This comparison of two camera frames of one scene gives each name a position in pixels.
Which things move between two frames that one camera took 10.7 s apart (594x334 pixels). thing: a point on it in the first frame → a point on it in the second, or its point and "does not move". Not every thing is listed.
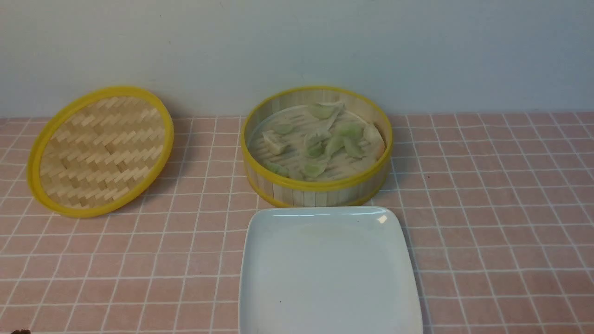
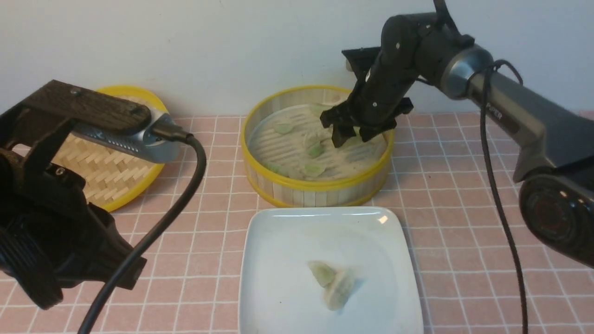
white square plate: x=326 y=270 does not move
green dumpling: x=278 y=168 does not move
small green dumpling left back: x=284 y=129 does not move
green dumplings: x=275 y=144 → x=337 y=292
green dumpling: x=346 y=133 → x=324 y=273
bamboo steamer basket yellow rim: x=316 y=146 does not move
